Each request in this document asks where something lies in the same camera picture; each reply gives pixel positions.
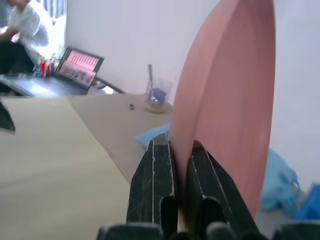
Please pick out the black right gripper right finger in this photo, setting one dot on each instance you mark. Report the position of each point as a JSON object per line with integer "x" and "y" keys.
{"x": 215, "y": 190}

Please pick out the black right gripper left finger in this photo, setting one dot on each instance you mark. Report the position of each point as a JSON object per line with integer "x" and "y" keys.
{"x": 153, "y": 185}

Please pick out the pink plate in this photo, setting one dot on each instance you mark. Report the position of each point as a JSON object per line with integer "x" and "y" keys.
{"x": 225, "y": 95}

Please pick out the light blue plastic bag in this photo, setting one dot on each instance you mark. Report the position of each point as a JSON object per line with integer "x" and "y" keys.
{"x": 277, "y": 182}

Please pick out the small black object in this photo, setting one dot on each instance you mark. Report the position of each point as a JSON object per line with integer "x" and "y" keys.
{"x": 131, "y": 106}

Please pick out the clear plastic measuring cup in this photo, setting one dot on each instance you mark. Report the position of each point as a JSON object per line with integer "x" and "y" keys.
{"x": 158, "y": 96}

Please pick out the metal spoon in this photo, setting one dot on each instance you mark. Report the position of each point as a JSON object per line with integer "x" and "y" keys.
{"x": 150, "y": 75}

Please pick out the open laptop computer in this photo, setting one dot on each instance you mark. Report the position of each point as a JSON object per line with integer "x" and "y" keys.
{"x": 67, "y": 75}

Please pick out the red bottles cluster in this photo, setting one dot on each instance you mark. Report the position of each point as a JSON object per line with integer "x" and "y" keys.
{"x": 46, "y": 66}

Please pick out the black pointed object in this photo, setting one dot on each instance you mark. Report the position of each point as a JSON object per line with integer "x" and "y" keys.
{"x": 6, "y": 117}

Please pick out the person in white shirt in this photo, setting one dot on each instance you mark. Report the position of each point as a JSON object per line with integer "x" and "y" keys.
{"x": 21, "y": 35}

